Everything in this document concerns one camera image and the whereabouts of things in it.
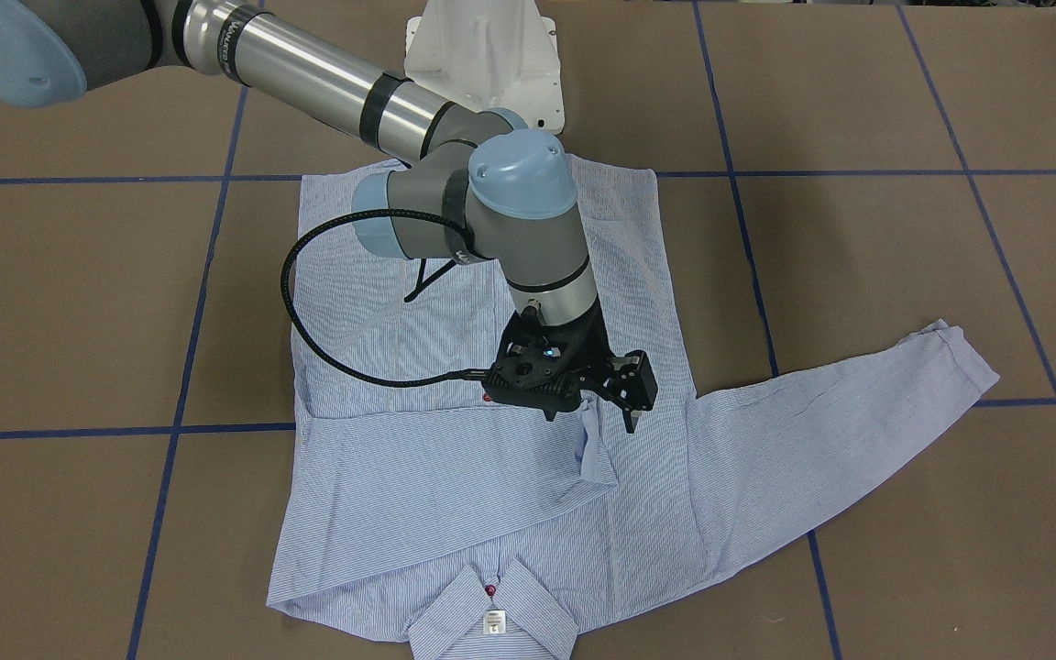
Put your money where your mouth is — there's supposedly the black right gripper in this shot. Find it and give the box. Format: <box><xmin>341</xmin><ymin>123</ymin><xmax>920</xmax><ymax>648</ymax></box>
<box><xmin>482</xmin><ymin>306</ymin><xmax>659</xmax><ymax>435</ymax></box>

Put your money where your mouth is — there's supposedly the light blue striped shirt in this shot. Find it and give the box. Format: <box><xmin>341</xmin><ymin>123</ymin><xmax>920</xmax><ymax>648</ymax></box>
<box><xmin>267</xmin><ymin>158</ymin><xmax>998</xmax><ymax>659</ymax></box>

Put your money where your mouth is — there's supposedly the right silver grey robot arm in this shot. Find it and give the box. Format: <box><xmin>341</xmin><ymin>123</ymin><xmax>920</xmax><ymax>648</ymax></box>
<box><xmin>0</xmin><ymin>1</ymin><xmax>659</xmax><ymax>432</ymax></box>

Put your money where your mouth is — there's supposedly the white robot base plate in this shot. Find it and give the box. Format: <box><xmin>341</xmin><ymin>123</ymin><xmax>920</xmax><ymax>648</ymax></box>
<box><xmin>403</xmin><ymin>1</ymin><xmax>567</xmax><ymax>135</ymax></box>

